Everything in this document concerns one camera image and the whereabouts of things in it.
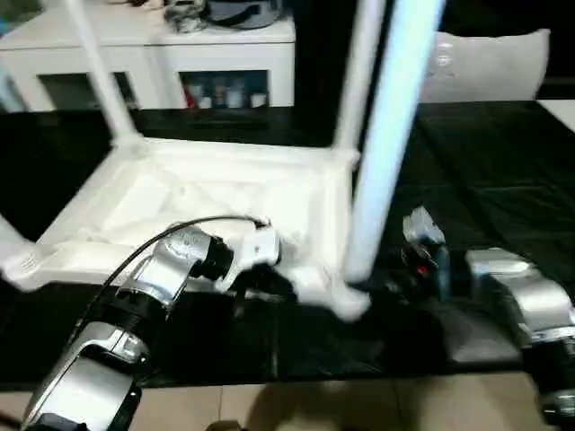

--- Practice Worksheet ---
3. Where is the white plastic table top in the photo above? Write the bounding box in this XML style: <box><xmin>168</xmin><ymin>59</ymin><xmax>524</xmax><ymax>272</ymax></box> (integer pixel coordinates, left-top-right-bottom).
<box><xmin>0</xmin><ymin>136</ymin><xmax>374</xmax><ymax>324</ymax></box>

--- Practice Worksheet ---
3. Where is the white plastic table leg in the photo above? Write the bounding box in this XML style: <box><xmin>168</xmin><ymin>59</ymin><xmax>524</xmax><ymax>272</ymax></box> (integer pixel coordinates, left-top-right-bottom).
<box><xmin>0</xmin><ymin>215</ymin><xmax>40</xmax><ymax>279</ymax></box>
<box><xmin>65</xmin><ymin>0</ymin><xmax>140</xmax><ymax>145</ymax></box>
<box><xmin>332</xmin><ymin>0</ymin><xmax>392</xmax><ymax>158</ymax></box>
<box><xmin>344</xmin><ymin>0</ymin><xmax>448</xmax><ymax>291</ymax></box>

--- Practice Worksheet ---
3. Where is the white flat board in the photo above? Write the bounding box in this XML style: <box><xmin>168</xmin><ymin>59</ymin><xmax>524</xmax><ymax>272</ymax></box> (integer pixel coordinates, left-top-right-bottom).
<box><xmin>536</xmin><ymin>99</ymin><xmax>575</xmax><ymax>131</ymax></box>

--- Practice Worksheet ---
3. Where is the black cabinet gold label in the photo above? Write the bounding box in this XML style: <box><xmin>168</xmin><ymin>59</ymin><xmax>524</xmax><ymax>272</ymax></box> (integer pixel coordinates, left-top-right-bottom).
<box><xmin>294</xmin><ymin>0</ymin><xmax>446</xmax><ymax>136</ymax></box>

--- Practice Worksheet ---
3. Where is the white cabinet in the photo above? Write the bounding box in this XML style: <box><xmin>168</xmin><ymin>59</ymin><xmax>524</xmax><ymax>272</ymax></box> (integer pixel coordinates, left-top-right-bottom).
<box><xmin>0</xmin><ymin>8</ymin><xmax>297</xmax><ymax>111</ymax></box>

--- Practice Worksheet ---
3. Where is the dark helmet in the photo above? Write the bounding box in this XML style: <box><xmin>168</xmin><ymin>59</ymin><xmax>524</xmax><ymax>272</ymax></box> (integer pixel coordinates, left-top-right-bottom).
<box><xmin>206</xmin><ymin>0</ymin><xmax>288</xmax><ymax>29</ymax></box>

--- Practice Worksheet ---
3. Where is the black bundle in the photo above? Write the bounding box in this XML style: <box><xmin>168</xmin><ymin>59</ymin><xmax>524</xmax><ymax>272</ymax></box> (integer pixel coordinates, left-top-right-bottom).
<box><xmin>164</xmin><ymin>0</ymin><xmax>208</xmax><ymax>35</ymax></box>

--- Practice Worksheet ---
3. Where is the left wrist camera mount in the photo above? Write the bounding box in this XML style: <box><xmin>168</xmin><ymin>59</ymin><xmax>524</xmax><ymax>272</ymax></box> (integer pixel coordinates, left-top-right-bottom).
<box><xmin>215</xmin><ymin>227</ymin><xmax>282</xmax><ymax>293</ymax></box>

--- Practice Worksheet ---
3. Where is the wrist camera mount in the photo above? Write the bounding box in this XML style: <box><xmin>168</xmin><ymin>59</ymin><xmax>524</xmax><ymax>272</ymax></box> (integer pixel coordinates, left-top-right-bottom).
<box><xmin>215</xmin><ymin>227</ymin><xmax>282</xmax><ymax>293</ymax></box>
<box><xmin>402</xmin><ymin>207</ymin><xmax>450</xmax><ymax>302</ymax></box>

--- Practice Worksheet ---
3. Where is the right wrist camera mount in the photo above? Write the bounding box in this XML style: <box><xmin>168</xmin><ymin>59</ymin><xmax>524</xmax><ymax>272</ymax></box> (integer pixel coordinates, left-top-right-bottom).
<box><xmin>402</xmin><ymin>207</ymin><xmax>450</xmax><ymax>302</ymax></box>

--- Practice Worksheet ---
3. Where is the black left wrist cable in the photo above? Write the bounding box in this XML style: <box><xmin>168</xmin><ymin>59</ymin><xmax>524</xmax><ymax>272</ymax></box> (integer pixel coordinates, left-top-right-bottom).
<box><xmin>66</xmin><ymin>215</ymin><xmax>270</xmax><ymax>342</ymax></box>

